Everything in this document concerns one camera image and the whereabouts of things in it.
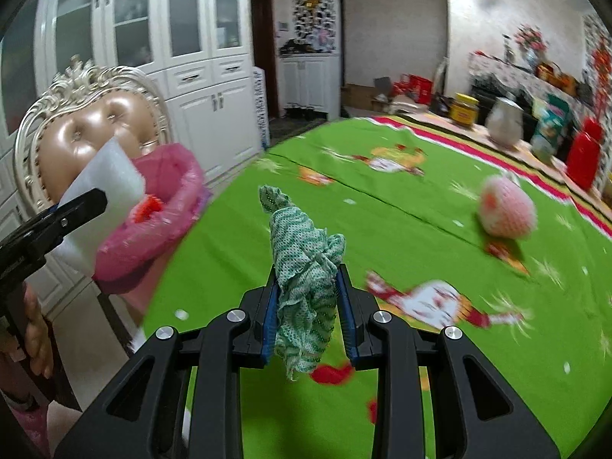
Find ornate cream leather chair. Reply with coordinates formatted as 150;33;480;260
13;55;173;216

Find tall white cabinet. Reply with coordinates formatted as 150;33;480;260
0;0;262;231

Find orange handbag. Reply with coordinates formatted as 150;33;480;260
535;62;575;87

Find fruit in pink foam net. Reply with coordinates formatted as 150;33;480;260
478;174;537;240

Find person's left forearm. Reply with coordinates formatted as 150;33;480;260
0;358;51;458

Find green printed tablecloth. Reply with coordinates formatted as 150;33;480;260
143;115;612;459

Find dark brown door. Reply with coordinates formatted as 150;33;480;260
251;0;279;120

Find person's left hand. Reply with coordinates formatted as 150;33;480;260
21;291;55;379

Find white lattice partition panel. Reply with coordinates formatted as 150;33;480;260
289;0;342;54

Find white foam piece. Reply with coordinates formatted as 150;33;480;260
50;136;147;278

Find brown cardboard box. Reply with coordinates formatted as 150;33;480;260
344;83;379;109

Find floral fringed cover cloth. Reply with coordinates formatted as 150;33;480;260
469;50;584;101

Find red gift bag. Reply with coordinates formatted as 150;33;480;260
392;75;413;103
411;75;434;104

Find white shoe cabinet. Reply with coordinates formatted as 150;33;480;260
280;52;343;120

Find white patterned slim board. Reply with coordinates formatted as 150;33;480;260
251;68;271;149

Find white lattice wall panel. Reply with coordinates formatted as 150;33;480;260
581;12;612;106

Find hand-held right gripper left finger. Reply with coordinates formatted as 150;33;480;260
55;268;281;459

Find white ceramic teapot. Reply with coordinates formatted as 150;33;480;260
485;97;523;149

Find green snack bag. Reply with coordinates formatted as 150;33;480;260
531;94;573;164

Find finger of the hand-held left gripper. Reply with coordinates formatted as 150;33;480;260
45;189;109;240

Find yellow lidded jar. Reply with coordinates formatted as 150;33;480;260
449;93;481;128

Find red thermos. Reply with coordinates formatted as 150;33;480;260
566;117;604;191

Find green white mesh cloth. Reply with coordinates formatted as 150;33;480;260
258;184;346;384

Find pink-lined trash bin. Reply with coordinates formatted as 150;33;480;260
93;143;212;293

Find red scrap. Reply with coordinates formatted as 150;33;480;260
134;195;164;223

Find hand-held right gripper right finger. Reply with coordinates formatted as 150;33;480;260
336;265;560;459

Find pink flower vase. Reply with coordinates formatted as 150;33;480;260
514;24;549;70

